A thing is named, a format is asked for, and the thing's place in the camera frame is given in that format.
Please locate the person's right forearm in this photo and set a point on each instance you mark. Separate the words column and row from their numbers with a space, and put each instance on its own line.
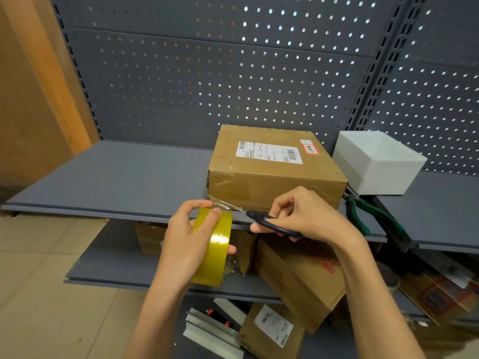
column 378, row 306

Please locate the brown cardboard box white labels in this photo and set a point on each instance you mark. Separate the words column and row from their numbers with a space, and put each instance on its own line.
column 269, row 179

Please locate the brown wooden panel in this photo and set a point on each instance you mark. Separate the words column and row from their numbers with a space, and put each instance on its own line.
column 33, row 82

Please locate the person's left forearm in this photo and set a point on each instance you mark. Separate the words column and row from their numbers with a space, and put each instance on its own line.
column 153, row 325

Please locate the black scissors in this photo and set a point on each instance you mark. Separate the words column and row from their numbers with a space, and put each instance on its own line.
column 269, row 224

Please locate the person's left hand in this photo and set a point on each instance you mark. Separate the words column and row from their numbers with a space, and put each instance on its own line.
column 179, row 250

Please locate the white flat strips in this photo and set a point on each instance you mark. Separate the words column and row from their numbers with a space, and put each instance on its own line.
column 215, row 332

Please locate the white plastic bin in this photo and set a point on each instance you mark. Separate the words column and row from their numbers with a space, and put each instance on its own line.
column 378, row 171

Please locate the cardboard box barcode label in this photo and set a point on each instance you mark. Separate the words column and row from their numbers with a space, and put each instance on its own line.
column 269, row 332

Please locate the grey perforated back panel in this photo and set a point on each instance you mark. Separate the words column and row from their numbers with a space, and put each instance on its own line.
column 430, row 89
column 224, row 71

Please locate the person's right hand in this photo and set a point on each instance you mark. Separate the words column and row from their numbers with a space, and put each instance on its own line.
column 314, row 216

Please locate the grey slotted upright post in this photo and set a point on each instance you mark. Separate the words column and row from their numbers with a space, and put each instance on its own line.
column 383, row 63
column 75, row 67

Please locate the cardboard box torn white sticker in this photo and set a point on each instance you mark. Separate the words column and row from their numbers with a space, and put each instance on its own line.
column 149, row 239

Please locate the cardboard box red lettering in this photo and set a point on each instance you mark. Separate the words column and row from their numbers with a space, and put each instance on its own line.
column 299, row 280

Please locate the cardboard box red blue print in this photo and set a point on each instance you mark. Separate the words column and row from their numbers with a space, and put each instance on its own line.
column 438, row 295

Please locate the yellow tape roll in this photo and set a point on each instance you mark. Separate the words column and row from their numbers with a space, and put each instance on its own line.
column 217, row 250

